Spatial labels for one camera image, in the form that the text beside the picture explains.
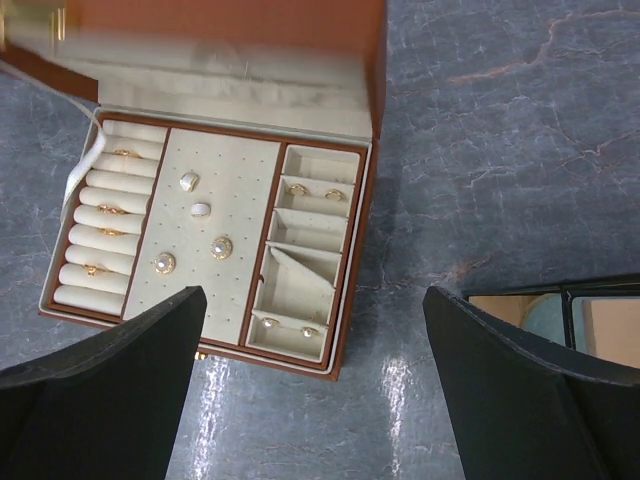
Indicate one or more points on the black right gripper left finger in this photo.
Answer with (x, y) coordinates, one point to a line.
(107, 407)

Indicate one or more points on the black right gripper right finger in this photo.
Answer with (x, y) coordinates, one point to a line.
(523, 407)

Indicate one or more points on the small round gold earring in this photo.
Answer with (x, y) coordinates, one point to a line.
(164, 263)

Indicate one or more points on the pearl stud earring gold setting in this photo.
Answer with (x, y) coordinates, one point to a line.
(221, 248)

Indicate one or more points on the small brown jewelry tray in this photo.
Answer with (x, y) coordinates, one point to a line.
(290, 206)

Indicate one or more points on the large brown jewelry box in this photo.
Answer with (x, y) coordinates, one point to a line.
(307, 69)

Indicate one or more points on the light blue oblong plate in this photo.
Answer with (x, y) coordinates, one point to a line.
(543, 317)

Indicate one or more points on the pearl stud in tray slot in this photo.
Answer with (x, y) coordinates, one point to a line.
(270, 323)

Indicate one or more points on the pearl earring in tray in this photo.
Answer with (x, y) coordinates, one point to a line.
(200, 210)
(189, 181)

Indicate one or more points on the black wire rack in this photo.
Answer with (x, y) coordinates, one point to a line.
(565, 300)

